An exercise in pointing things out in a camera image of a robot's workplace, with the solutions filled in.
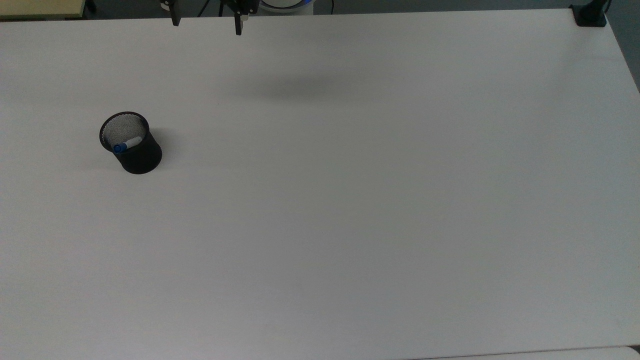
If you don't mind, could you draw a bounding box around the black mesh pen holder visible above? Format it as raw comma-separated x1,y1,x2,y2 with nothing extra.
99,111,163,175

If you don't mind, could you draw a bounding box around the white robot base blue ring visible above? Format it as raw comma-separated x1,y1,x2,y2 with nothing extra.
259,0,315,16

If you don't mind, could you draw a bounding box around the black table clamp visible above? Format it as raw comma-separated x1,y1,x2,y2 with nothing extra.
570,0,612,28

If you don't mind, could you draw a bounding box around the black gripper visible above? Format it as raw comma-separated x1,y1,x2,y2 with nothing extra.
169,0,260,36

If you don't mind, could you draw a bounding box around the beige wooden table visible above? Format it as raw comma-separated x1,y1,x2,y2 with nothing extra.
0,0,87,21

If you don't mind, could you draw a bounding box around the blue and white marker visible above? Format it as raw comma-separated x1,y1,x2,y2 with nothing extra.
112,136,143,155

